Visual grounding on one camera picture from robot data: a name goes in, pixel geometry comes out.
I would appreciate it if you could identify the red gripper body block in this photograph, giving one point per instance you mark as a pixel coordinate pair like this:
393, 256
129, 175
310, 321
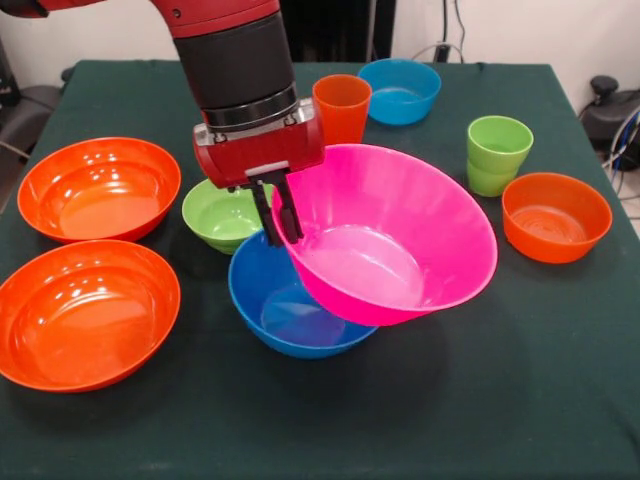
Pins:
260, 150

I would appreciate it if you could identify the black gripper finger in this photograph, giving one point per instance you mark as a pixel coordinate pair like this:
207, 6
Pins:
291, 220
270, 220

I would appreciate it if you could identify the large pink bowl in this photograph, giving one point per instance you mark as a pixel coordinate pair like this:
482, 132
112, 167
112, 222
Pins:
400, 210

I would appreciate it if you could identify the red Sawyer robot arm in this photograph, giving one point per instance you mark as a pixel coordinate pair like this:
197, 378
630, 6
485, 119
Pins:
235, 65

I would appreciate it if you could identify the green bowl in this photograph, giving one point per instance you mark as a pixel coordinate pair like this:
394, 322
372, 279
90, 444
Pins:
220, 220

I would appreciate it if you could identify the orange cup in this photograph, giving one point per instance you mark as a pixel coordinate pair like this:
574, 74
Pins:
342, 115

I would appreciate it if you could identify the large light blue bowl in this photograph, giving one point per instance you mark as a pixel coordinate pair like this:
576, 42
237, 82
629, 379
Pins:
265, 310

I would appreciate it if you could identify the small light blue bowl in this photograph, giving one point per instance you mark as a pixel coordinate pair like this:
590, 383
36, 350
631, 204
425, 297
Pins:
400, 107

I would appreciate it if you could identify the large orange bowl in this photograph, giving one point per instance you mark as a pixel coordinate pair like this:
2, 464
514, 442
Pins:
100, 200
85, 325

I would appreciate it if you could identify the green cup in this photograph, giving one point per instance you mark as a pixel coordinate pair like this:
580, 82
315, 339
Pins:
492, 170

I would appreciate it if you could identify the dark green table cloth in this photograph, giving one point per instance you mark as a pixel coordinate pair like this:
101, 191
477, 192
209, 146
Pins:
475, 400

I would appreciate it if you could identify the small orange bowl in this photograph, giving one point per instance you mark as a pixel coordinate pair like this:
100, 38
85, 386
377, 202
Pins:
555, 240

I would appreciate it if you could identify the grey pedestal foot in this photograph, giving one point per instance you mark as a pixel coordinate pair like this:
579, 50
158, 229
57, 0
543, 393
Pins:
607, 112
25, 115

